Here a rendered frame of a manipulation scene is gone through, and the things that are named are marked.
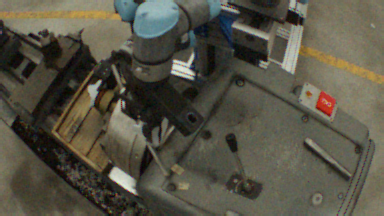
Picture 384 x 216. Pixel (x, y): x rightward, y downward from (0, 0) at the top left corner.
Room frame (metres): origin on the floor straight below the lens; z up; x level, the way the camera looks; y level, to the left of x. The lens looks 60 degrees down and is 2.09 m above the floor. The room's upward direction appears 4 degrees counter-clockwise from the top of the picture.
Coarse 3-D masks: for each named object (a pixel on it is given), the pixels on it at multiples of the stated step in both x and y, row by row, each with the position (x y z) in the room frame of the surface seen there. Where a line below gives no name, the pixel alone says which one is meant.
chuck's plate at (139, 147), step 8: (176, 88) 0.57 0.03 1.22; (184, 88) 0.57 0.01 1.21; (192, 88) 0.59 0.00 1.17; (184, 96) 0.57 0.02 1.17; (192, 96) 0.60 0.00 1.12; (136, 136) 0.45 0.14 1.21; (136, 144) 0.43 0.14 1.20; (144, 144) 0.43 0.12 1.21; (136, 152) 0.41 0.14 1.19; (144, 152) 0.41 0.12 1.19; (136, 160) 0.40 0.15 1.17; (144, 160) 0.41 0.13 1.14; (136, 168) 0.39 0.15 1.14; (144, 168) 0.40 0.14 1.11; (136, 176) 0.38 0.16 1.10
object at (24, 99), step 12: (72, 36) 1.07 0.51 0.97; (72, 48) 1.00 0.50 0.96; (36, 72) 0.90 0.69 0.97; (48, 72) 0.89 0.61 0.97; (60, 72) 0.88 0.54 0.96; (24, 84) 0.84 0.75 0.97; (36, 84) 0.83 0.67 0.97; (48, 84) 0.82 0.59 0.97; (24, 96) 0.78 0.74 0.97; (36, 96) 0.77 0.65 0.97; (24, 108) 0.73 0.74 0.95; (36, 108) 0.72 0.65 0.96
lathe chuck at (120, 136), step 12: (120, 108) 0.52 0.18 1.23; (120, 120) 0.49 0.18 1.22; (132, 120) 0.48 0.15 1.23; (108, 132) 0.47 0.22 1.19; (120, 132) 0.46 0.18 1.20; (132, 132) 0.46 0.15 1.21; (108, 144) 0.45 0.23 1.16; (120, 144) 0.44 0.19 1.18; (132, 144) 0.43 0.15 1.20; (120, 156) 0.42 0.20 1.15; (120, 168) 0.41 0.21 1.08
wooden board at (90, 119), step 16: (96, 80) 0.86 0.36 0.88; (80, 96) 0.80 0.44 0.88; (64, 112) 0.72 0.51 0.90; (80, 112) 0.72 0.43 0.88; (96, 112) 0.72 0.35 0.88; (64, 128) 0.65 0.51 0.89; (80, 128) 0.65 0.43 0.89; (96, 128) 0.65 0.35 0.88; (64, 144) 0.59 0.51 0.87; (80, 144) 0.58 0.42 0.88; (96, 144) 0.58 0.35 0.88; (96, 160) 0.52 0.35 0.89
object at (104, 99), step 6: (102, 90) 0.66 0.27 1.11; (108, 90) 0.66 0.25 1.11; (96, 96) 0.64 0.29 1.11; (102, 96) 0.63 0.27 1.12; (108, 96) 0.63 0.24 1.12; (96, 102) 0.62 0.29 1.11; (102, 102) 0.61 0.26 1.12; (108, 102) 0.60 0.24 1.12; (114, 102) 0.61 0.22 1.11; (96, 108) 0.61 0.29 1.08; (102, 108) 0.60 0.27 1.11; (108, 108) 0.59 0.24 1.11; (102, 114) 0.59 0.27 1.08
